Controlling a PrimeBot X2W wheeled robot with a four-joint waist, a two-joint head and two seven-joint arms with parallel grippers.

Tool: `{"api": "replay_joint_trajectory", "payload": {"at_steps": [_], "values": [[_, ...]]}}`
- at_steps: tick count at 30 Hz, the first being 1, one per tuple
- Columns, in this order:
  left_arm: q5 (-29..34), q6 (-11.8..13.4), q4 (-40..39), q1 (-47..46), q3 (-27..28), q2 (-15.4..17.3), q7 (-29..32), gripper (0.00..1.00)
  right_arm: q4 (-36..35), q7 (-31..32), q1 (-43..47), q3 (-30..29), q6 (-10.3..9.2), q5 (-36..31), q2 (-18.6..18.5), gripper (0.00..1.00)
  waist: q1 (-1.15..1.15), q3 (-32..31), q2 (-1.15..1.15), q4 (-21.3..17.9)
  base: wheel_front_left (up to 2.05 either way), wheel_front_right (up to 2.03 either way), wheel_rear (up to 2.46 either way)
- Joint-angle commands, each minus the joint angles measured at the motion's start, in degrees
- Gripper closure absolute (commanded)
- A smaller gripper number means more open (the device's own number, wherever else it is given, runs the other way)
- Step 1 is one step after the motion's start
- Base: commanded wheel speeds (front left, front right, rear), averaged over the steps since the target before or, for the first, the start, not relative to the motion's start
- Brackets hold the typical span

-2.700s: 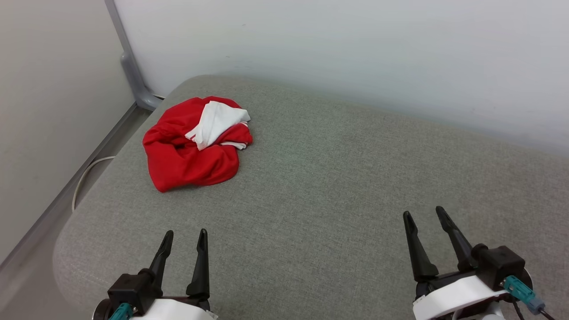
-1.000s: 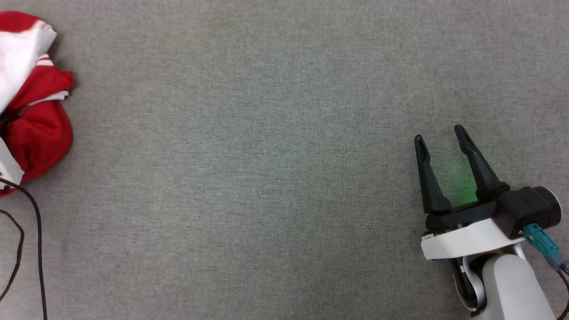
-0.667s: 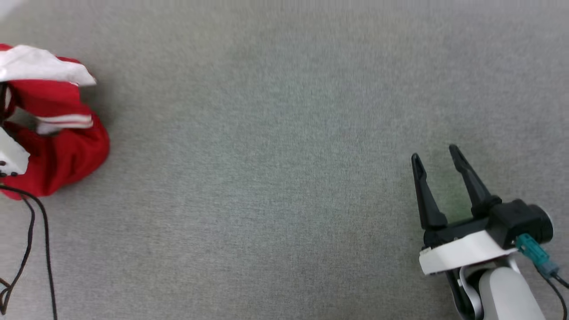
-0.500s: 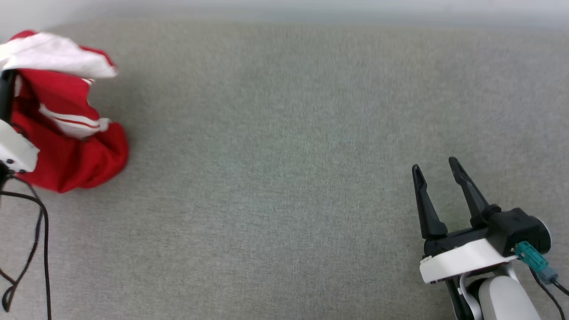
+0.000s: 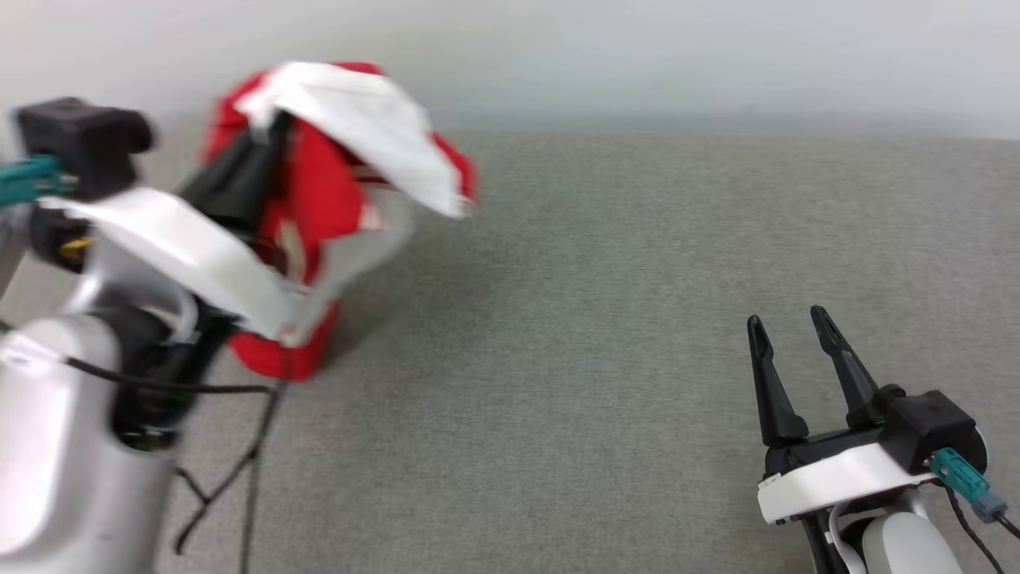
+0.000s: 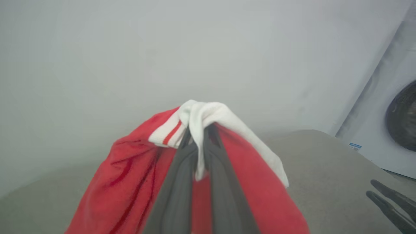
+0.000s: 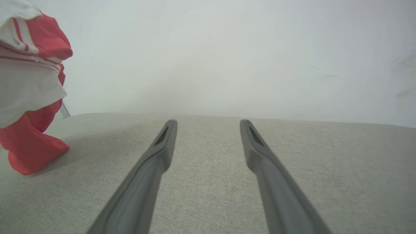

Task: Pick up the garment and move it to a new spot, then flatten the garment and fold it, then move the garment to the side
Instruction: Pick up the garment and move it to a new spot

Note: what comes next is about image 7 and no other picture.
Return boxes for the grey metal wall strip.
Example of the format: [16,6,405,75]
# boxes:
[60,101,71,119]

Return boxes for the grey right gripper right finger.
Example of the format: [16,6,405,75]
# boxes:
[240,119,332,234]

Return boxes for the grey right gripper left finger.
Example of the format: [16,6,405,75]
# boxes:
[86,119,178,234]

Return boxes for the red and white garment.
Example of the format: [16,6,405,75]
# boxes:
[0,0,73,176]

